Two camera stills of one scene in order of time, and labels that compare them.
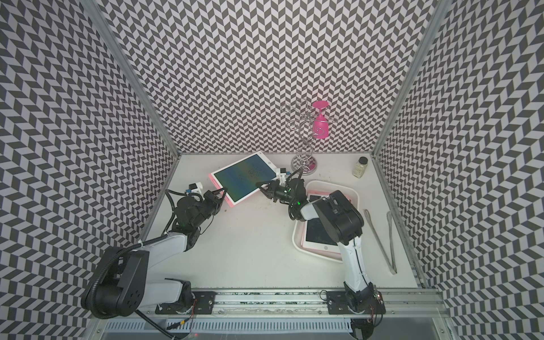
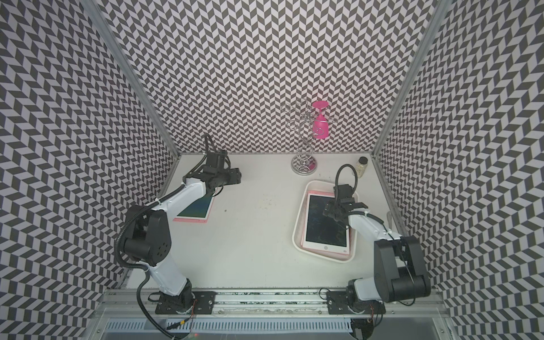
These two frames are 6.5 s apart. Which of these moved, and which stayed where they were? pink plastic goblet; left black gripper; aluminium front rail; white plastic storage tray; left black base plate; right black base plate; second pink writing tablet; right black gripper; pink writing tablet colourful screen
Moved: pink writing tablet colourful screen; left black gripper; right black gripper
Stayed: aluminium front rail; pink plastic goblet; second pink writing tablet; left black base plate; right black base plate; white plastic storage tray
